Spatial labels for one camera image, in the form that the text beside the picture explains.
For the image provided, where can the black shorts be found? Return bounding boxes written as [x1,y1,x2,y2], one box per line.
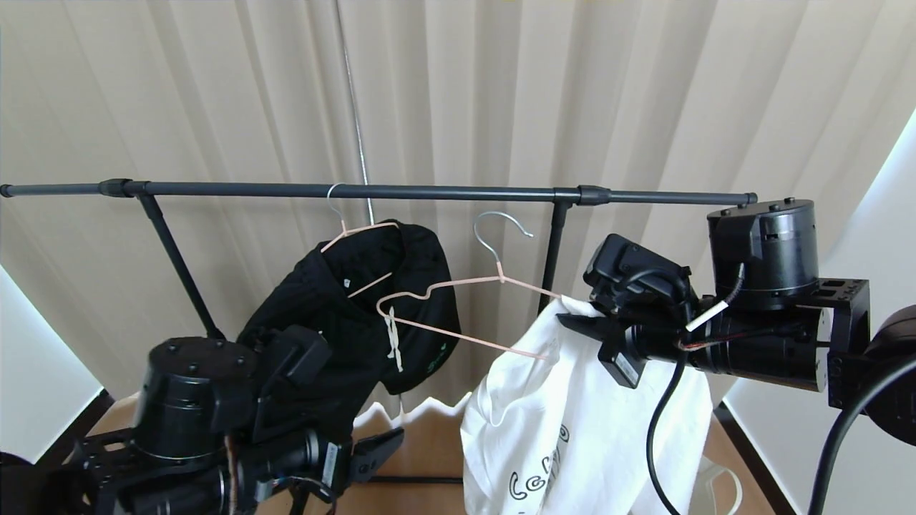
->
[236,220,462,444]

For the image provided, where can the beige curtain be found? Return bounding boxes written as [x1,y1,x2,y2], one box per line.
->
[0,0,916,423]

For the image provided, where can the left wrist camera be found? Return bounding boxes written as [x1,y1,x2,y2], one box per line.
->
[252,325,333,437]

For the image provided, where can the black cable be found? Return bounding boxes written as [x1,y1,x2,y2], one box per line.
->
[626,266,702,515]
[807,354,916,515]

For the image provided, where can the pink clothes hanger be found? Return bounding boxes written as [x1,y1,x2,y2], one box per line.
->
[376,211,566,361]
[321,183,400,300]

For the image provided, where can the white laundry basket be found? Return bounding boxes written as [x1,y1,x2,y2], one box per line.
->
[698,458,744,515]

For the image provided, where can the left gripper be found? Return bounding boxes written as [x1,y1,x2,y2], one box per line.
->
[245,427,406,502]

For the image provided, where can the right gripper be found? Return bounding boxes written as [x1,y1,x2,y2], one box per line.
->
[598,318,709,389]

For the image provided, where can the white garment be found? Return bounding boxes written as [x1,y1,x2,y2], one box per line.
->
[460,295,714,515]

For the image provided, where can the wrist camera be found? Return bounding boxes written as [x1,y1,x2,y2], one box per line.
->
[583,234,698,324]
[252,325,333,437]

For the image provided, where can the black clothes rack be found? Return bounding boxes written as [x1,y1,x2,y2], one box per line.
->
[0,179,758,486]

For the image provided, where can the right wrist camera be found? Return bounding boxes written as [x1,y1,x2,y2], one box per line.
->
[583,234,698,324]

